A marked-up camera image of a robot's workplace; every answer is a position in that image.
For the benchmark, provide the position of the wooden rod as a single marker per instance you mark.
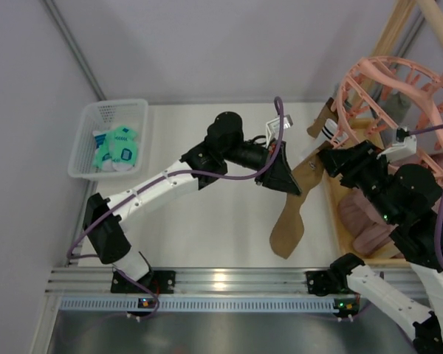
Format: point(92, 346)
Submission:
point(433, 16)

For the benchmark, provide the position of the green blue patterned sock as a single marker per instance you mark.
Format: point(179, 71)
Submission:
point(102, 159)

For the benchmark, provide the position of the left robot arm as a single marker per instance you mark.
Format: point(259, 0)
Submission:
point(200, 167)

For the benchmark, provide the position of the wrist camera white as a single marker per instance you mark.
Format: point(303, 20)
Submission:
point(273, 127)
point(403, 145)

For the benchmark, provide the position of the pink fabric pile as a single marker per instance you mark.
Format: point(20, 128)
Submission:
point(369, 230)

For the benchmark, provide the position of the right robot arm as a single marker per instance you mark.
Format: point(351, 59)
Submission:
point(405, 201)

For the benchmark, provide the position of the white plastic basket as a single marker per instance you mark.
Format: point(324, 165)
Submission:
point(106, 116)

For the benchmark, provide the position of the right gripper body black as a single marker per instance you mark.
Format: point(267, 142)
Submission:
point(344, 162)

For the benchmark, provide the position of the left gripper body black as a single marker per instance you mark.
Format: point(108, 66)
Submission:
point(273, 166)

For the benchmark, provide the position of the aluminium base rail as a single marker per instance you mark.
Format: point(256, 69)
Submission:
point(218, 280)

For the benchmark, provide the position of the grey sock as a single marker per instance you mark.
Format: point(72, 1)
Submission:
point(397, 107)

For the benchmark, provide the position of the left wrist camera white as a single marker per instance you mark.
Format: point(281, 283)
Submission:
point(273, 127)

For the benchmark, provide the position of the wooden upright post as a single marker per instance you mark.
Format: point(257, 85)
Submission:
point(393, 29)

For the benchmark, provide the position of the white slotted cable duct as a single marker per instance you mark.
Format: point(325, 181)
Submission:
point(294, 304)

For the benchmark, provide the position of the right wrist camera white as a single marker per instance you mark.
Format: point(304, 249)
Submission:
point(403, 145)

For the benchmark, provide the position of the pink round clip hanger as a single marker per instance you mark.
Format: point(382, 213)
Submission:
point(377, 92)

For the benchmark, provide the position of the brown sock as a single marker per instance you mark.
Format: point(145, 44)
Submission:
point(325, 113)
point(289, 228)

